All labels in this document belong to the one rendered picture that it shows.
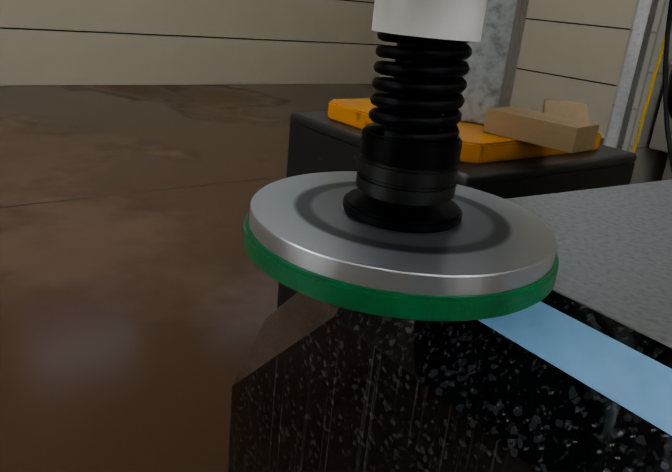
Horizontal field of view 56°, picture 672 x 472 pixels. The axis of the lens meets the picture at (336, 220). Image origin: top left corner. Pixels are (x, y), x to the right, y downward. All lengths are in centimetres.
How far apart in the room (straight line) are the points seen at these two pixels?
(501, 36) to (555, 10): 546
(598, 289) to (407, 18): 27
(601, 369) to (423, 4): 27
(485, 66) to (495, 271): 111
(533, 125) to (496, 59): 20
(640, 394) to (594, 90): 619
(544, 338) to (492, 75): 101
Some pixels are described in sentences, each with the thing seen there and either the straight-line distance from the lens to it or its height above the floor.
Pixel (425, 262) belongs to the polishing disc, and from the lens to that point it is 37.
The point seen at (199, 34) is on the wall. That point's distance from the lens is 703.
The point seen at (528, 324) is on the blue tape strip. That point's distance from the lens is 51.
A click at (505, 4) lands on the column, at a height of 104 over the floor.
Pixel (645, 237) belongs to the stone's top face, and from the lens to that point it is 70.
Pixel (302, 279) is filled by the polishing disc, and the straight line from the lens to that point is 37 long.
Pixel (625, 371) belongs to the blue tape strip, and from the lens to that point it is 48.
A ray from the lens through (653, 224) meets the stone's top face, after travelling 76.
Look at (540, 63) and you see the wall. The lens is 694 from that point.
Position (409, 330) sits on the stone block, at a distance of 55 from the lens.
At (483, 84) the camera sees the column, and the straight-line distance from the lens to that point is 146.
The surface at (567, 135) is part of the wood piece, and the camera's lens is 130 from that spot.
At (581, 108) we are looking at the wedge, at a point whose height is 82.
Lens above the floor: 102
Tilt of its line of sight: 19 degrees down
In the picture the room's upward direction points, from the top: 6 degrees clockwise
